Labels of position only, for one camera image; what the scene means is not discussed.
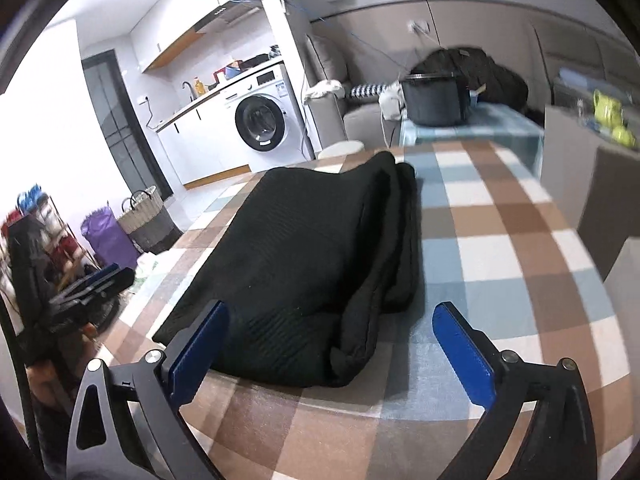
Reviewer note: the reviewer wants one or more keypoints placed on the grey cushion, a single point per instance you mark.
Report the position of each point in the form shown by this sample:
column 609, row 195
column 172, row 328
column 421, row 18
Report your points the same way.
column 327, row 62

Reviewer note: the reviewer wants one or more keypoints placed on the white washing machine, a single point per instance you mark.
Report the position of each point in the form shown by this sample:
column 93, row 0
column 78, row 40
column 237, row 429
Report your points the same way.
column 265, row 115

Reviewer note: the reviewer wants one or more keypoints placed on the purple bag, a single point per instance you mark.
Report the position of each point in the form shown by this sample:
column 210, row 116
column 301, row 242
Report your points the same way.
column 107, row 237

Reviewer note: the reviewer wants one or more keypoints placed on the woven basket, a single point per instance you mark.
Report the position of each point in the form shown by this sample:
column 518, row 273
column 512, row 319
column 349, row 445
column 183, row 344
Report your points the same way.
column 147, row 220

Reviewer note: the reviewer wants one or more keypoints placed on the wall outlet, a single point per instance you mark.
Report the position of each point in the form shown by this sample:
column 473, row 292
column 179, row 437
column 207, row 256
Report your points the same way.
column 419, row 26

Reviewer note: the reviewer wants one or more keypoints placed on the black knit sweater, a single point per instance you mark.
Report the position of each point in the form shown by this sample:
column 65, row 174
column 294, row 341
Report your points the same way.
column 310, row 260

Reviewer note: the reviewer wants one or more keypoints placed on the green teapot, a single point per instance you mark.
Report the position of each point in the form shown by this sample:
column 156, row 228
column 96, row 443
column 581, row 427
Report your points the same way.
column 606, row 107

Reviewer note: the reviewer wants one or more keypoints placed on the white wall cabinets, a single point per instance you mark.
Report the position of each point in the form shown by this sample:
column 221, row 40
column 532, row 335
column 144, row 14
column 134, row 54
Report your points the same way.
column 190, row 15

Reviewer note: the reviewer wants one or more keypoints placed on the white plastic bag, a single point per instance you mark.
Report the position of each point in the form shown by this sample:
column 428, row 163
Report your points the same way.
column 147, row 266

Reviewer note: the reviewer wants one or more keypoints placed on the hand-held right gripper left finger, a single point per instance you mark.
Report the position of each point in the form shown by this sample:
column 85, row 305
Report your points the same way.
column 197, row 350

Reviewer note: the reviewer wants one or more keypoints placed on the light blue covered table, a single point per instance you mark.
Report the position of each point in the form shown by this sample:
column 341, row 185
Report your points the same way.
column 490, row 125

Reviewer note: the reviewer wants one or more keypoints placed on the black bag on sofa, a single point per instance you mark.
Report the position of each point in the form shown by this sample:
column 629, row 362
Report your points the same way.
column 500, row 80

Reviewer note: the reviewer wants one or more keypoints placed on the black rice cooker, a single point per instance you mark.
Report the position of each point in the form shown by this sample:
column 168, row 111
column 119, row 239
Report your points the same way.
column 435, row 102

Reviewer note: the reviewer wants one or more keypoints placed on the blue pillow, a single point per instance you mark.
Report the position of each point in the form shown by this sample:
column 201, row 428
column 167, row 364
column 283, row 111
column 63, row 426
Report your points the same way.
column 575, row 75

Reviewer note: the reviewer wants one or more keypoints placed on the yellow bottle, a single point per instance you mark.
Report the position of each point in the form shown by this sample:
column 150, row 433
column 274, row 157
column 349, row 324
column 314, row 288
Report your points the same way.
column 199, row 87

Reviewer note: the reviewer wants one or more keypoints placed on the grey sofa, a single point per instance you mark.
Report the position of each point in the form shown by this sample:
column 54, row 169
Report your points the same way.
column 360, row 120

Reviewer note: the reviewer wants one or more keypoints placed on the black kitchen faucet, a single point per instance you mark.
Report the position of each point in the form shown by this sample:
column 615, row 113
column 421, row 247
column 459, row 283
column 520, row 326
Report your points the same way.
column 190, row 91

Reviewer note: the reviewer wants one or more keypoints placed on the white base cabinets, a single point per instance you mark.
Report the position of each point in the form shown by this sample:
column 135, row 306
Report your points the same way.
column 200, row 145

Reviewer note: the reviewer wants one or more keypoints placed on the shoe rack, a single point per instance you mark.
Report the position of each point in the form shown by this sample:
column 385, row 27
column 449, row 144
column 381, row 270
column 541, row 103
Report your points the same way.
column 55, row 240

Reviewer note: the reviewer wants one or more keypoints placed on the blue shoes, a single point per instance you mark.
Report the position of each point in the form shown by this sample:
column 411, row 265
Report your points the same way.
column 31, row 197

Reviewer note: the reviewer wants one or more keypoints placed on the checked brown blue tablecloth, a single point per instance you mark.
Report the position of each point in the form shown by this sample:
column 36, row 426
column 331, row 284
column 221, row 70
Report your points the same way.
column 500, row 270

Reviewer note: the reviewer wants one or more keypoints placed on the white crumpled cloth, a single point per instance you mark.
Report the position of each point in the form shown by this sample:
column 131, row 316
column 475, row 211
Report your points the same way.
column 391, row 100

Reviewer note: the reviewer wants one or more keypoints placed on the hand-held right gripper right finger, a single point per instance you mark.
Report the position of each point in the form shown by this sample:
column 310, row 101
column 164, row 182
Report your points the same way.
column 462, row 350

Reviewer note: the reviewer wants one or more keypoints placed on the dark glass door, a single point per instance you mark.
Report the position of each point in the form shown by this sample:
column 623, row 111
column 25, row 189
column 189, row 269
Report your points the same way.
column 120, row 125

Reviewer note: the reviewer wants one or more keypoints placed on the houndstooth pillow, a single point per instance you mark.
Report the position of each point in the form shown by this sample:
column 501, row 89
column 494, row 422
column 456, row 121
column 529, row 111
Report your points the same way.
column 370, row 91

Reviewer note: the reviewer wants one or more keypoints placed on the person's left hand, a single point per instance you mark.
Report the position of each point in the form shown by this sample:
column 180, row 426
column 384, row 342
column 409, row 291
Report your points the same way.
column 42, row 377

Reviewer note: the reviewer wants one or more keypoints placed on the range hood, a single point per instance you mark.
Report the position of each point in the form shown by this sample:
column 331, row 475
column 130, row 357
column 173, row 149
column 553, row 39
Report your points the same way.
column 227, row 17

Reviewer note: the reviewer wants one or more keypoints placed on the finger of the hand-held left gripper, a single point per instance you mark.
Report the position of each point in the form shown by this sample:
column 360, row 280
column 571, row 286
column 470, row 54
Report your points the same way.
column 102, row 275
column 117, row 282

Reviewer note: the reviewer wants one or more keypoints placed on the white round stool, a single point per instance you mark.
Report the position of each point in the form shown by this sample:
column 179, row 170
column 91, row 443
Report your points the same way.
column 342, row 149

